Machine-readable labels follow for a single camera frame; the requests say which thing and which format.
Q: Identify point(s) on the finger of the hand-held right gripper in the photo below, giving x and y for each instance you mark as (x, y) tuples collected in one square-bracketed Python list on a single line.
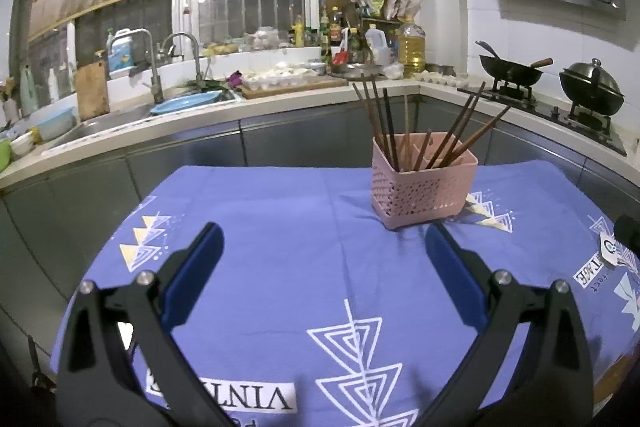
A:
[(629, 234)]

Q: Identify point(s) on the white bowl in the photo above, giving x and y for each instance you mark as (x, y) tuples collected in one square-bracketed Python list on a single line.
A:
[(22, 144)]

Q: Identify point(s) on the white bottle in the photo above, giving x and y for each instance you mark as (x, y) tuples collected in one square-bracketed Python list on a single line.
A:
[(53, 87)]

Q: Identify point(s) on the metal bowl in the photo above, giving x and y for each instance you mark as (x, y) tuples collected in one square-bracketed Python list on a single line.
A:
[(355, 71)]

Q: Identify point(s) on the black gas stove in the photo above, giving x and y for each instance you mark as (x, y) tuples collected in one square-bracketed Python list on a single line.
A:
[(550, 112)]

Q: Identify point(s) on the pink perforated plastic basket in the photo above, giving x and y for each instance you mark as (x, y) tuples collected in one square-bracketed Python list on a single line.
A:
[(420, 197)]

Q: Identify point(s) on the tray of white eggs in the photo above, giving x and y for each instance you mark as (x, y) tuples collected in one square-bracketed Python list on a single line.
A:
[(295, 87)]

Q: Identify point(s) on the grey kitchen counter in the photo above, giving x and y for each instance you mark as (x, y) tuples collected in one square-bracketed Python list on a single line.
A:
[(280, 137)]

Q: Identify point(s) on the blue printed tablecloth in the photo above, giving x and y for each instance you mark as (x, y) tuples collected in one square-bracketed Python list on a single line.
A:
[(300, 247)]

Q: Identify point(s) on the black lidded wok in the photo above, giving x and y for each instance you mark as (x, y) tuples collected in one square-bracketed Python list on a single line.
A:
[(592, 89)]

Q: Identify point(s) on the small wooden cutting board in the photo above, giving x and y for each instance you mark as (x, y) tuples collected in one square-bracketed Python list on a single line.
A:
[(92, 92)]

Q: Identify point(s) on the green bowl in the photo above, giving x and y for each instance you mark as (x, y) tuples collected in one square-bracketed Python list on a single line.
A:
[(4, 156)]

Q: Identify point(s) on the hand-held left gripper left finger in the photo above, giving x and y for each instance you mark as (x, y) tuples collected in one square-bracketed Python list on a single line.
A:
[(192, 277)]

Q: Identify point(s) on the black wok with spatula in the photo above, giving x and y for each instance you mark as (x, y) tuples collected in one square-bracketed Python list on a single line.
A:
[(510, 72)]

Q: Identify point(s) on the small yellow bottle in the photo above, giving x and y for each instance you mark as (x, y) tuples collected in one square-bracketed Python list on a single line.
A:
[(299, 34)]

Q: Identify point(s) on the steel kitchen sink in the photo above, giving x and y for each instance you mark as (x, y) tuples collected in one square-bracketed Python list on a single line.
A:
[(110, 122)]

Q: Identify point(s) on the pale green bottle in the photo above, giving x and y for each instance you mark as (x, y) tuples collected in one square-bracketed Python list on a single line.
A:
[(28, 92)]

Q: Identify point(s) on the square steel faucet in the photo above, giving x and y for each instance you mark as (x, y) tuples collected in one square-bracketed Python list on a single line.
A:
[(152, 57)]

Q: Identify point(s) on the yellow cooking oil bottle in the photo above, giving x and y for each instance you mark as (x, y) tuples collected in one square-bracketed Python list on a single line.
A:
[(412, 52)]

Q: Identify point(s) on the white plastic jug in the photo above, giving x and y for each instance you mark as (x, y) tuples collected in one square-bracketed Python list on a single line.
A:
[(378, 47)]

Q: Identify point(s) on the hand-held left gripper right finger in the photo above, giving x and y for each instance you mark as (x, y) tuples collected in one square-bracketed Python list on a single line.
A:
[(452, 277)]

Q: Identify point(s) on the blue dish soap bottle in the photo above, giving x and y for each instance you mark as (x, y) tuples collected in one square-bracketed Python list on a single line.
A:
[(121, 54)]

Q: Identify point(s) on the pale blue plastic container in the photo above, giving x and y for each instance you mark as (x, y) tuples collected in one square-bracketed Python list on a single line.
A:
[(56, 124)]

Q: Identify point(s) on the curved steel faucet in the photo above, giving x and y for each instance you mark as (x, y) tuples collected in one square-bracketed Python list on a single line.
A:
[(192, 52)]

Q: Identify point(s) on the red and white spatula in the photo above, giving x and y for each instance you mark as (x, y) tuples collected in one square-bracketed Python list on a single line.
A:
[(341, 54)]

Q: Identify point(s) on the bunch of brown chopsticks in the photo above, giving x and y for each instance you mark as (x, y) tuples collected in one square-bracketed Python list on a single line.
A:
[(390, 127)]

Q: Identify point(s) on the white egg tray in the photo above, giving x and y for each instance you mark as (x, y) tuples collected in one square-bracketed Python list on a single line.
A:
[(442, 79)]

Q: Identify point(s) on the blue plate in sink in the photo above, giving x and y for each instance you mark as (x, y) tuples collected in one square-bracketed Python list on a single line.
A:
[(185, 103)]

